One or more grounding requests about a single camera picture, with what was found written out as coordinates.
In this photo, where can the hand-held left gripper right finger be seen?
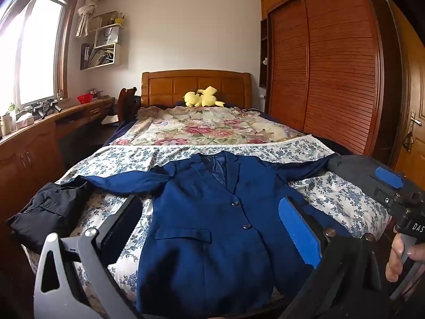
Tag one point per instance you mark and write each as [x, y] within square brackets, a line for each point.
[298, 232]

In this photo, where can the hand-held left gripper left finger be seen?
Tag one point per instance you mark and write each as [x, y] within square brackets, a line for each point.
[123, 226]

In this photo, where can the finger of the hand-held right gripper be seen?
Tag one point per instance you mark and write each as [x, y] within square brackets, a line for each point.
[388, 176]
[386, 196]

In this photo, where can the blue suit jacket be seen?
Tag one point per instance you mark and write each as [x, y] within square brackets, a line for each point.
[206, 239]

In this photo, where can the person's right hand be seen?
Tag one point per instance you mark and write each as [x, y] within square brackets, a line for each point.
[394, 259]

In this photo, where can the dark hanging key tag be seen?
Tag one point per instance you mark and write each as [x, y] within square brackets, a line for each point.
[407, 143]

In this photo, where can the dark grey garment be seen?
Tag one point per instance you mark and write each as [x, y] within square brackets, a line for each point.
[348, 167]

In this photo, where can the blue floral bed sheet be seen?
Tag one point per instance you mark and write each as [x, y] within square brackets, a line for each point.
[132, 159]

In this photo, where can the black folded garment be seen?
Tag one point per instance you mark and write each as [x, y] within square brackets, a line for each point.
[49, 212]

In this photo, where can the wooden door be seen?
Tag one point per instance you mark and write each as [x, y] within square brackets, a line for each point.
[411, 89]

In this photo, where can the wooden louvred wardrobe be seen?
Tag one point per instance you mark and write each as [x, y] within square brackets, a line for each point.
[332, 73]

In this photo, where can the long wooden desk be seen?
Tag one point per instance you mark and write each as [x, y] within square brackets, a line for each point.
[33, 146]

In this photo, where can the dark wooden chair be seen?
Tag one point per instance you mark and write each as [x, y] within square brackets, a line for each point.
[128, 104]

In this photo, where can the pink floral quilt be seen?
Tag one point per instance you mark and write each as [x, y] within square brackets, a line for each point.
[206, 128]

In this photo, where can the red bowl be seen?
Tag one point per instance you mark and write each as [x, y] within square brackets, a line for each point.
[85, 98]

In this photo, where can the black tripod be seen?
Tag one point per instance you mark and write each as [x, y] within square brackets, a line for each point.
[46, 108]

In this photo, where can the tissue box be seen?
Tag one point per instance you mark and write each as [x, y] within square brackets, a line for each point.
[26, 119]

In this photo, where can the wooden bed headboard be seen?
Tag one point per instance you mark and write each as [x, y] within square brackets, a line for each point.
[172, 88]

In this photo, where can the yellow plush toy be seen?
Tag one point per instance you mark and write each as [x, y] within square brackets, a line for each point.
[204, 99]

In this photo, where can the white bottle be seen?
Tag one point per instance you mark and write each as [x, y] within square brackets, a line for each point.
[6, 124]

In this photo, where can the white paper bag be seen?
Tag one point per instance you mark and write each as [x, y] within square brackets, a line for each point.
[107, 36]

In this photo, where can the window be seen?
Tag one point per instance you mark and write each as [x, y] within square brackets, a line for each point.
[33, 56]

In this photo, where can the tied beige curtain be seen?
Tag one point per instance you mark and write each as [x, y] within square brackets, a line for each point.
[87, 10]

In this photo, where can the white wall shelf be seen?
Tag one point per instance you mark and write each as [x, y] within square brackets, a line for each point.
[113, 55]

